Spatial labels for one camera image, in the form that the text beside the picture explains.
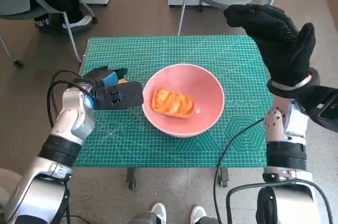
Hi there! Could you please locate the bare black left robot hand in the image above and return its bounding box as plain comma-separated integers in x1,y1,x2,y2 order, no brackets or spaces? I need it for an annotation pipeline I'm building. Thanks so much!
72,66,129,89

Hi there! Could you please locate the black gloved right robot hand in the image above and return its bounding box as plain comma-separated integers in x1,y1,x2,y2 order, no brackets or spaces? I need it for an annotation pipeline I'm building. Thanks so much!
223,4,317,91

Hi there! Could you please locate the rectangular toy bread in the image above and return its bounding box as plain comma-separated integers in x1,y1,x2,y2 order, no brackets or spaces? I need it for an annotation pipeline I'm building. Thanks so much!
151,88,195,119

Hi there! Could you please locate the pink bowl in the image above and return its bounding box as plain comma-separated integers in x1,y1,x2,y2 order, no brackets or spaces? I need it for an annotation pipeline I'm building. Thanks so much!
142,63,226,139

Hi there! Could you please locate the green cutting mat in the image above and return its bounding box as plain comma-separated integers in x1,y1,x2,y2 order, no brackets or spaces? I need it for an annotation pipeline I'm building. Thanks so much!
72,35,273,168

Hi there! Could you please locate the black table leg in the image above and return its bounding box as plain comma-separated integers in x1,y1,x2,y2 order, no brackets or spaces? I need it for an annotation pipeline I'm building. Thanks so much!
219,167,229,188
126,167,138,190

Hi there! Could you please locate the person in beige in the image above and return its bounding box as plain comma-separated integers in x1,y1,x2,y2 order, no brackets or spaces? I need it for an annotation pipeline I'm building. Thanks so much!
0,167,24,209

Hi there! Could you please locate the white sneaker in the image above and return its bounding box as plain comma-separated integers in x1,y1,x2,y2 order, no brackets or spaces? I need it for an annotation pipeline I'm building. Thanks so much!
190,205,208,224
151,202,167,224

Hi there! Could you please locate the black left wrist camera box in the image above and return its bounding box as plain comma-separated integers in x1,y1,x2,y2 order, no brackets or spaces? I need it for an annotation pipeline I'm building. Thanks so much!
93,81,145,110

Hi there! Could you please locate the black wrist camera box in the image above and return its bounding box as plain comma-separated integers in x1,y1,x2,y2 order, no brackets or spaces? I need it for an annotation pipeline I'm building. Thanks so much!
93,81,145,110
295,85,338,131

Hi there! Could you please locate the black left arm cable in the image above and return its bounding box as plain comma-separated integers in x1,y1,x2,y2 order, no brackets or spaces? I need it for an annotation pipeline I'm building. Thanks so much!
46,70,95,127

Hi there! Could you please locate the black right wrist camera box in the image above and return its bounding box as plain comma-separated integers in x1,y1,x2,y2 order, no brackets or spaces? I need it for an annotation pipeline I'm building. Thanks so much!
295,85,338,131

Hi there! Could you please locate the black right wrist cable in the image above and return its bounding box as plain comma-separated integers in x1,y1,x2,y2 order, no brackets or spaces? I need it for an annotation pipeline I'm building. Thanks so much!
213,118,266,224

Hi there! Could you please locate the black right shoulder cable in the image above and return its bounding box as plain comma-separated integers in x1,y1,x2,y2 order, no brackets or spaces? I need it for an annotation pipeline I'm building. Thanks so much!
226,180,335,224

